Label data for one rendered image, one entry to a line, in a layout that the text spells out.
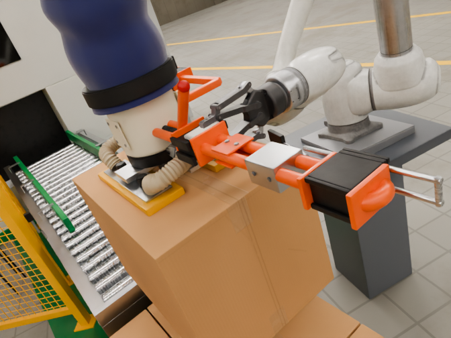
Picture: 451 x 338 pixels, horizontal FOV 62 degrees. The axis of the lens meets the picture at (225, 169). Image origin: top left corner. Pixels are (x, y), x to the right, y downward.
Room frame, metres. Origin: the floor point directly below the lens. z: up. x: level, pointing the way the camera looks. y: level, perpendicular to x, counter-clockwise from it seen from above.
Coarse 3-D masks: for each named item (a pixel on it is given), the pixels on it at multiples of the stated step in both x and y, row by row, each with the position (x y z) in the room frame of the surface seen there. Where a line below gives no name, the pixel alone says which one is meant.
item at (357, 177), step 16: (336, 160) 0.42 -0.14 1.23; (352, 160) 0.40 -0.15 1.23; (368, 160) 0.39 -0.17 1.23; (304, 176) 0.41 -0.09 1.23; (320, 176) 0.39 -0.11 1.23; (336, 176) 0.38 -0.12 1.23; (352, 176) 0.37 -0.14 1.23; (368, 176) 0.36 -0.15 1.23; (384, 176) 0.36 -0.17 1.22; (304, 192) 0.40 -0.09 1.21; (320, 192) 0.39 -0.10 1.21; (336, 192) 0.36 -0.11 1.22; (352, 192) 0.34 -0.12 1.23; (368, 192) 0.35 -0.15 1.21; (304, 208) 0.41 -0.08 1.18; (320, 208) 0.39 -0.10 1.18; (336, 208) 0.37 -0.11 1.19; (352, 208) 0.33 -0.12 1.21; (352, 224) 0.34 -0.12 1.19
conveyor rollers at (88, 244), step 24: (72, 144) 3.17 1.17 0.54; (48, 168) 2.80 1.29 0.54; (72, 168) 2.62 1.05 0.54; (48, 192) 2.35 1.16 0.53; (72, 192) 2.18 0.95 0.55; (48, 216) 1.99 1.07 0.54; (72, 216) 1.88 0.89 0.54; (72, 240) 1.62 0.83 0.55; (96, 240) 1.57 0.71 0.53; (96, 264) 1.38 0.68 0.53; (120, 264) 1.34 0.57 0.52; (96, 288) 1.20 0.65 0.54; (120, 288) 1.16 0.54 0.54
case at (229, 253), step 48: (96, 192) 0.92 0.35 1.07; (192, 192) 0.74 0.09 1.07; (240, 192) 0.67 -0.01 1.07; (288, 192) 0.70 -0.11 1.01; (144, 240) 0.62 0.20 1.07; (192, 240) 0.59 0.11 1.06; (240, 240) 0.63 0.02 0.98; (288, 240) 0.69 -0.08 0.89; (144, 288) 0.88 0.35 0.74; (192, 288) 0.57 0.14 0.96; (240, 288) 0.61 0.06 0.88; (288, 288) 0.66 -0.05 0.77; (192, 336) 0.58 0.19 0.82; (240, 336) 0.59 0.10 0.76
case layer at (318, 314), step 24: (144, 312) 0.99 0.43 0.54; (312, 312) 0.76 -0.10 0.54; (336, 312) 0.73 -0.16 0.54; (120, 336) 0.92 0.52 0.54; (144, 336) 0.89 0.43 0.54; (168, 336) 0.89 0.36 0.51; (288, 336) 0.71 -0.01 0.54; (312, 336) 0.69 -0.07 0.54; (336, 336) 0.66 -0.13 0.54; (360, 336) 0.64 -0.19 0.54
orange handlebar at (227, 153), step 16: (192, 80) 1.19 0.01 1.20; (208, 80) 1.11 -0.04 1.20; (192, 96) 1.02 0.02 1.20; (208, 144) 0.64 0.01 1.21; (224, 144) 0.61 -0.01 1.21; (240, 144) 0.59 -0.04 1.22; (256, 144) 0.57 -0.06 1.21; (224, 160) 0.58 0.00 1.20; (240, 160) 0.54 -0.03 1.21; (304, 160) 0.47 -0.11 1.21; (320, 160) 0.45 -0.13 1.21; (288, 176) 0.45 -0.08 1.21; (384, 192) 0.34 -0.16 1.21; (368, 208) 0.34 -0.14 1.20
